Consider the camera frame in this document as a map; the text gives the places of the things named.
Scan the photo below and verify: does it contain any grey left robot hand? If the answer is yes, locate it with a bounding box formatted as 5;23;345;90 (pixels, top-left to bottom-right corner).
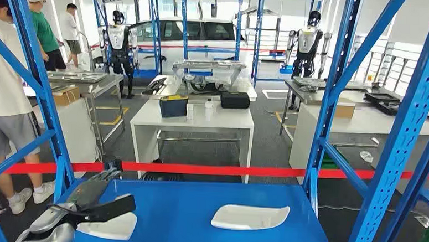
66;166;138;225

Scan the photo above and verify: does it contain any white plastic car part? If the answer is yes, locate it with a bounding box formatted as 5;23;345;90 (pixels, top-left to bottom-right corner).
210;202;291;234
76;191;139;241

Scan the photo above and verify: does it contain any steel workbench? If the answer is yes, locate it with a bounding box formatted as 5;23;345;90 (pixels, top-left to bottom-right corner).
44;70;128;157

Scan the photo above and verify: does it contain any stamped metal part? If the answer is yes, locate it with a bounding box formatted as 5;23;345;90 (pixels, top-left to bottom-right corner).
292;76;327;94

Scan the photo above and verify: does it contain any black round stool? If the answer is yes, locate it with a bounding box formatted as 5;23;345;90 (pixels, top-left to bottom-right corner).
139;171;184;183

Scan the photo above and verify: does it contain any cardboard box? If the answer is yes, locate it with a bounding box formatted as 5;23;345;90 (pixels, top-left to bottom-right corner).
50;85;81;109
334;97;356;120

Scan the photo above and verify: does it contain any blue yellow tool bag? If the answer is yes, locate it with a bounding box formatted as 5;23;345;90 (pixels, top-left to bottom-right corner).
158;93;189;120

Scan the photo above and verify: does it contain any black plastic tray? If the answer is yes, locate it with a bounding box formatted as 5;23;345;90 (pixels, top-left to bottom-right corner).
375;101;402;116
141;76;167;97
364;92;401;106

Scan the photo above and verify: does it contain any red barrier tape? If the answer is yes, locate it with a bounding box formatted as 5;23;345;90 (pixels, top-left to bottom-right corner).
0;149;429;198

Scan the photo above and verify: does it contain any white plastic bottle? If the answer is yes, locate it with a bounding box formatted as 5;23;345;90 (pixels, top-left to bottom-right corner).
204;99;215;121

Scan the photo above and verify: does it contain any person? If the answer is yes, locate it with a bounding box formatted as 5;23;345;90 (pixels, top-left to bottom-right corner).
22;0;70;73
0;0;66;218
57;2;85;69

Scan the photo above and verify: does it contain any black white humanoid robot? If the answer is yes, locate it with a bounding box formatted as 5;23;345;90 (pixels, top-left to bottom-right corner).
282;9;334;113
96;9;142;99

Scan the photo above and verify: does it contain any white car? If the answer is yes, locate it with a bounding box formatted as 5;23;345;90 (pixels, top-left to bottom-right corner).
89;13;257;79

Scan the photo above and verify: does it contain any black carry case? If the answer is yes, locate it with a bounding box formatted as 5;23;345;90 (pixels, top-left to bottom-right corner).
220;91;251;110

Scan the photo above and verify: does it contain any stamped metal panel on stand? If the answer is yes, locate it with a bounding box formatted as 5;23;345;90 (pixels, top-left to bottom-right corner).
170;57;247;96

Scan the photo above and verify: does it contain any low white table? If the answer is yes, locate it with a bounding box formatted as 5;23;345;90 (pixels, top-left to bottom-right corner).
142;72;259;103

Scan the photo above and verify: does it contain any steel table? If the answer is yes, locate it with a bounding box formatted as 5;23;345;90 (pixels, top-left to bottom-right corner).
280;78;404;142

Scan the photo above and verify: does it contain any clear plastic bag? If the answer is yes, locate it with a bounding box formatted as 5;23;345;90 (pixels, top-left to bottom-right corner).
359;150;374;164

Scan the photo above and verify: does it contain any white metal railing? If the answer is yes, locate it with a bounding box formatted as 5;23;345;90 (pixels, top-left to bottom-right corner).
348;34;425;96

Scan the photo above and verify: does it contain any metal floor socket plate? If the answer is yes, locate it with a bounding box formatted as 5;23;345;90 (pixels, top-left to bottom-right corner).
412;214;429;229

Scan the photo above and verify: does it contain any black barrier post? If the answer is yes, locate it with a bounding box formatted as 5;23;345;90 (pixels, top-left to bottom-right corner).
102;156;124;175

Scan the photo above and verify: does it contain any white floor cable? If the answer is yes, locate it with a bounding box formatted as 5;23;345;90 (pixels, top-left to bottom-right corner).
318;204;416;217

